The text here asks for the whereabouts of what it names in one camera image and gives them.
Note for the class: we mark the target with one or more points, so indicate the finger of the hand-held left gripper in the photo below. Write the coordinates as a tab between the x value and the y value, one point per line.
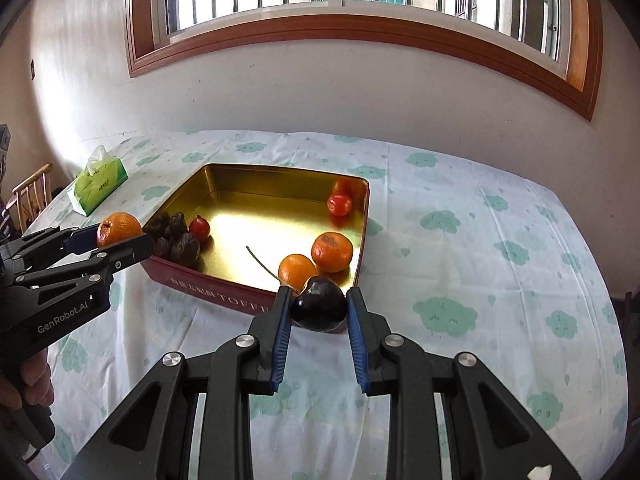
82	241
130	251

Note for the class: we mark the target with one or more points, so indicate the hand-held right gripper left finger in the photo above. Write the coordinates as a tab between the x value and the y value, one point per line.
277	350

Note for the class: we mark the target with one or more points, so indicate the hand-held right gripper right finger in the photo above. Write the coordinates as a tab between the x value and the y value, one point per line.
359	350

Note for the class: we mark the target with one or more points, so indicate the large orange mandarin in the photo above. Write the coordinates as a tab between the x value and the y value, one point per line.
120	227

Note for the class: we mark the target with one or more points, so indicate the dark brown water chestnut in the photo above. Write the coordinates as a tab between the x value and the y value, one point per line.
178	225
182	251
158	225

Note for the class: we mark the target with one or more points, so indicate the dark cherry with stem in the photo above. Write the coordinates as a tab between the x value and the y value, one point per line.
320	305

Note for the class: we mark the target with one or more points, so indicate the small red cherry tomato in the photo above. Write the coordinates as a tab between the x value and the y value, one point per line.
200	228

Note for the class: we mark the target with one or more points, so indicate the small orange mandarin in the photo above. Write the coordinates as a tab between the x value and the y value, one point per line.
332	251
297	270

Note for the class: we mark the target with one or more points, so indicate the red tin box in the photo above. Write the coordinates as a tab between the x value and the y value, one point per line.
260	220

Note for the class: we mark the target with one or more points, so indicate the person's left hand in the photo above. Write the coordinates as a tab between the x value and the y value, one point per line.
35	385

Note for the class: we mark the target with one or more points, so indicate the green tissue pack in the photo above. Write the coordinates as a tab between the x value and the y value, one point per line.
97	185

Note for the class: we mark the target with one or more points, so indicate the wooden chair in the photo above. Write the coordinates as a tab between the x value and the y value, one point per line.
32	185

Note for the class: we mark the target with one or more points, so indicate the white cloud print tablecloth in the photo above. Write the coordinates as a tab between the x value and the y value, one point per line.
450	260

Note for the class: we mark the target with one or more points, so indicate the wooden framed window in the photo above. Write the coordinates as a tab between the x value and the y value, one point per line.
350	35

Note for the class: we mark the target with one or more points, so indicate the dark wall switch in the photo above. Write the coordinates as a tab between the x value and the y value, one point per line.
32	69

